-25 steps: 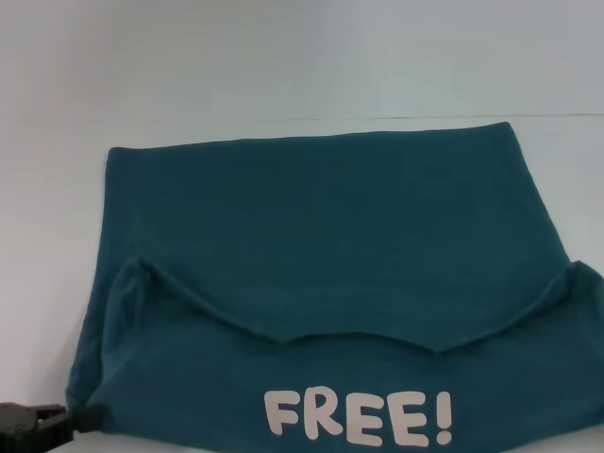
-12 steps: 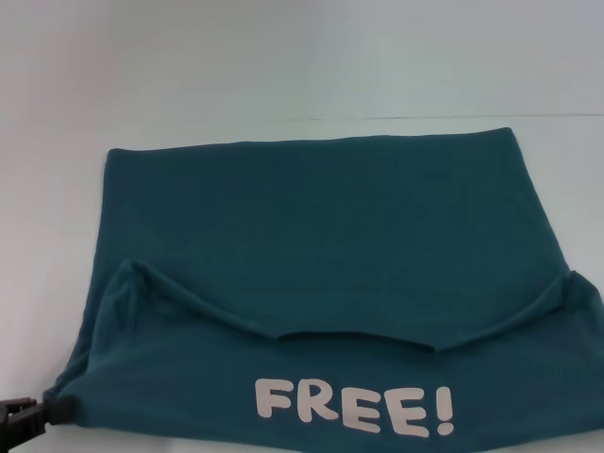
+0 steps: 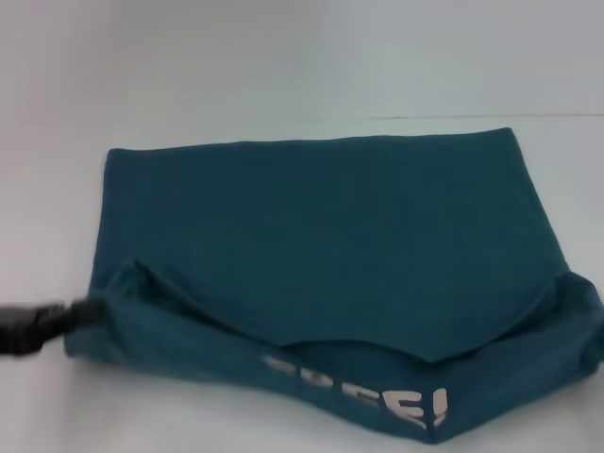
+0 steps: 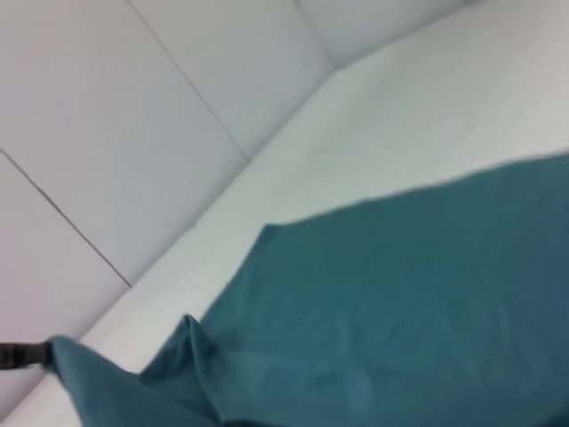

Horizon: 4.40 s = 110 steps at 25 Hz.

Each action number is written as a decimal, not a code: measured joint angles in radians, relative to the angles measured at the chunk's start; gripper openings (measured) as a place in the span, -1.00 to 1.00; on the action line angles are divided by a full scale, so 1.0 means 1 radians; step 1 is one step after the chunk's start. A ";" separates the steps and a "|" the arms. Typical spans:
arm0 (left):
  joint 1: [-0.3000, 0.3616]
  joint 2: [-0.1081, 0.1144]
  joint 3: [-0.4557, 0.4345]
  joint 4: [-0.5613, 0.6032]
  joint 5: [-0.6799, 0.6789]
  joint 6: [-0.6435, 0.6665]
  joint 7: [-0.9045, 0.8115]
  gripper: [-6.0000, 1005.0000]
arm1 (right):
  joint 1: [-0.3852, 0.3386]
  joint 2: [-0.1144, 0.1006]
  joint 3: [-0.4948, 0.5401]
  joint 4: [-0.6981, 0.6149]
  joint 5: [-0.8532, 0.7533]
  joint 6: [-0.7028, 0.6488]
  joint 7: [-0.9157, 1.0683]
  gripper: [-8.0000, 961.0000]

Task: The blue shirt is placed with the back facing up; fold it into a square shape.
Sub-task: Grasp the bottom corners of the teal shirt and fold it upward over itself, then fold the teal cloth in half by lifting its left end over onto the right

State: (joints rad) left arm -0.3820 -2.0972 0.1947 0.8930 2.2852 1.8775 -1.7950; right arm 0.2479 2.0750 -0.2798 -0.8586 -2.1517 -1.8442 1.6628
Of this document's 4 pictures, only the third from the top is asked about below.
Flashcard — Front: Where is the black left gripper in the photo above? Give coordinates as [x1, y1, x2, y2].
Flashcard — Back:
[0, 295, 108, 362]

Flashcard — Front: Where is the teal blue t-shirt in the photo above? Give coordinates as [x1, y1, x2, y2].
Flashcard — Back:
[63, 126, 604, 447]

